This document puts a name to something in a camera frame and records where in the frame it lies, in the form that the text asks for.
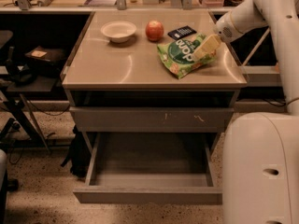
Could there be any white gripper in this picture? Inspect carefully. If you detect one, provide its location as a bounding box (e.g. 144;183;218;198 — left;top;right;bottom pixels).
192;11;246;62

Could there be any green rice chip bag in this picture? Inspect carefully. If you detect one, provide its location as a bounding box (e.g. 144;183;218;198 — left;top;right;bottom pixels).
157;34;216;79

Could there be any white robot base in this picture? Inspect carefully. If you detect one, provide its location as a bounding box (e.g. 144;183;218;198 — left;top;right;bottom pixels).
222;113;299;224

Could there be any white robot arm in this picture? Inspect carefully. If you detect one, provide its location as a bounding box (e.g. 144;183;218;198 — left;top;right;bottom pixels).
192;0;299;116

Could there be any grey drawer cabinet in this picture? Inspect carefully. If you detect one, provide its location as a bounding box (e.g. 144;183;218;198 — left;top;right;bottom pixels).
60;8;249;156

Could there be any closed grey upper drawer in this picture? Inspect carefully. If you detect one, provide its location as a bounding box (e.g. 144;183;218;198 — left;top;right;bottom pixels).
70;106;234;133

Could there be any open grey middle drawer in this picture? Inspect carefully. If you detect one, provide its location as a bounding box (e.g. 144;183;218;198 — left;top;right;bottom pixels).
74;133;222;205

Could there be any dark blue snack packet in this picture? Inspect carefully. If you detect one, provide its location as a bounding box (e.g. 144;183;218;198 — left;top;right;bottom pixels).
167;26;196;40

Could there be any red apple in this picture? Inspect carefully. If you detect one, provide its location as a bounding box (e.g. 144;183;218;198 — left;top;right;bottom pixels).
145;21;164;42

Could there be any white bowl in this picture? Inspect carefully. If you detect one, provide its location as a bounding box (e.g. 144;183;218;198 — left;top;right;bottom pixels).
101;21;136;43

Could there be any black box with label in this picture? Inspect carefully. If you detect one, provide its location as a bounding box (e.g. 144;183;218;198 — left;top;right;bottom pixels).
24;46;67;77

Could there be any black backpack on floor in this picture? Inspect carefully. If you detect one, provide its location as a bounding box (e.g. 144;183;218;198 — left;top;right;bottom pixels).
61;127;91;178

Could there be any black side table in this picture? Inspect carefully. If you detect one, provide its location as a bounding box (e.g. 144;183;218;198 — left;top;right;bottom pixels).
1;76;58;153

